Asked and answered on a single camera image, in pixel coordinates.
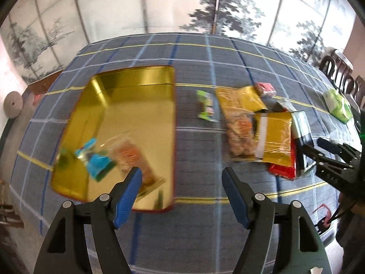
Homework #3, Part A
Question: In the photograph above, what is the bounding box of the red strap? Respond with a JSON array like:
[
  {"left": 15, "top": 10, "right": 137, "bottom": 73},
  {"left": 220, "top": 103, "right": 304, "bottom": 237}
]
[{"left": 313, "top": 203, "right": 341, "bottom": 233}]

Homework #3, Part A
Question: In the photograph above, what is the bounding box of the gold bag with clear window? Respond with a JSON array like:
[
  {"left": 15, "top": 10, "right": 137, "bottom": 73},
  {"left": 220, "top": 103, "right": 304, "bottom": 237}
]
[{"left": 215, "top": 86, "right": 269, "bottom": 160}]

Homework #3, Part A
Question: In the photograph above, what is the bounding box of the gold metal tray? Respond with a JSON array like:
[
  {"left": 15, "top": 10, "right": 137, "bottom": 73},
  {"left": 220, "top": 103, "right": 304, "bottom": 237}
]
[{"left": 51, "top": 66, "right": 177, "bottom": 213}]

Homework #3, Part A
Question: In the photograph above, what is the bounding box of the grey plaid tablecloth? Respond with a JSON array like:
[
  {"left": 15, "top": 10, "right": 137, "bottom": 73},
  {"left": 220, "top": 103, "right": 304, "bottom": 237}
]
[{"left": 10, "top": 33, "right": 362, "bottom": 274}]

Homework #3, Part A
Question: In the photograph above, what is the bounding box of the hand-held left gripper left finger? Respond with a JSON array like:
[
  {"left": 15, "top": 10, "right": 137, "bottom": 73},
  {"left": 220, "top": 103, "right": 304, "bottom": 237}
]
[{"left": 34, "top": 167, "right": 142, "bottom": 274}]

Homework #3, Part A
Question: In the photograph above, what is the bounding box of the person's right forearm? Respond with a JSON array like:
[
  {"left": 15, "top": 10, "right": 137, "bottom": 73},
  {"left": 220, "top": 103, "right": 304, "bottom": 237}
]
[{"left": 336, "top": 194, "right": 365, "bottom": 264}]

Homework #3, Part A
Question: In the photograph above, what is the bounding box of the blue snack packet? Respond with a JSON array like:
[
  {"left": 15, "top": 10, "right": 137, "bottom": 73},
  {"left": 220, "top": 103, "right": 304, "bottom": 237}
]
[{"left": 76, "top": 138, "right": 115, "bottom": 182}]

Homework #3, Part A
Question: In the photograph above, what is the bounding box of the small green snack packet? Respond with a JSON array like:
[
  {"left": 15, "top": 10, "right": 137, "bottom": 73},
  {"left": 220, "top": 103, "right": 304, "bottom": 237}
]
[{"left": 197, "top": 90, "right": 218, "bottom": 123}]

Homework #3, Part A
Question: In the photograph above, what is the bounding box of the round stone disc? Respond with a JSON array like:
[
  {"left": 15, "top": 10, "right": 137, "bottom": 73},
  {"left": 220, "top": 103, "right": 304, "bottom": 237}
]
[{"left": 3, "top": 91, "right": 23, "bottom": 118}]

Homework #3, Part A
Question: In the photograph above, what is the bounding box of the painted folding screen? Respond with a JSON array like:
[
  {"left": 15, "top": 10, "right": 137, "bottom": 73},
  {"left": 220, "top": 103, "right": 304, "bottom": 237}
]
[{"left": 0, "top": 0, "right": 364, "bottom": 96}]

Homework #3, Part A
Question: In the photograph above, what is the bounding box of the gold packet with white stripe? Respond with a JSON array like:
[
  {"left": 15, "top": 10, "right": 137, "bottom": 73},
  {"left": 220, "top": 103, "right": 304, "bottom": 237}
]
[{"left": 255, "top": 111, "right": 294, "bottom": 167}]

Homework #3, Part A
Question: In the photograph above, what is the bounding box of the small red snack packet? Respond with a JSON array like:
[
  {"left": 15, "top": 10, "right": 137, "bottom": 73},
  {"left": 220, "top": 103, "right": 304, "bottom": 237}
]
[{"left": 255, "top": 82, "right": 276, "bottom": 97}]

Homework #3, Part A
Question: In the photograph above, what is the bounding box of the clear bag of orange snacks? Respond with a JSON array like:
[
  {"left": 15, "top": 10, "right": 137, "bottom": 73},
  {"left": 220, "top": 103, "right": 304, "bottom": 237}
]
[{"left": 104, "top": 135, "right": 166, "bottom": 197}]

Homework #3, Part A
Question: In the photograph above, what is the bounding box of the dark carved chair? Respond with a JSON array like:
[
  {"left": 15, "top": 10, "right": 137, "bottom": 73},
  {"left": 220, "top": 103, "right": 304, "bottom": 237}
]
[
  {"left": 320, "top": 50, "right": 354, "bottom": 92},
  {"left": 346, "top": 76, "right": 365, "bottom": 112}
]

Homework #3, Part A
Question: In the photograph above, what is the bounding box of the green snack bag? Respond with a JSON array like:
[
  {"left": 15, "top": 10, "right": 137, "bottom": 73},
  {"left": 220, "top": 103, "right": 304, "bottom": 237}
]
[{"left": 323, "top": 88, "right": 354, "bottom": 124}]

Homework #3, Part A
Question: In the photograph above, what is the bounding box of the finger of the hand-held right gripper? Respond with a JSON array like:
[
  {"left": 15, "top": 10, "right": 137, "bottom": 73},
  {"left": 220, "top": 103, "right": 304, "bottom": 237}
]
[
  {"left": 317, "top": 137, "right": 361, "bottom": 166},
  {"left": 302, "top": 143, "right": 357, "bottom": 192}
]

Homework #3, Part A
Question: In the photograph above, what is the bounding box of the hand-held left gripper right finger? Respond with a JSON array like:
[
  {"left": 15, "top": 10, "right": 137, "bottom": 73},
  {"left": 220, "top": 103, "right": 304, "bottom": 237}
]
[{"left": 222, "top": 167, "right": 333, "bottom": 274}]

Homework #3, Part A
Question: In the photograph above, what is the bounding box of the black and silver packet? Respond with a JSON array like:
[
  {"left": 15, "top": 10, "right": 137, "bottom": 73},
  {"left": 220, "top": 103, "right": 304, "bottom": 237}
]
[{"left": 291, "top": 111, "right": 317, "bottom": 176}]

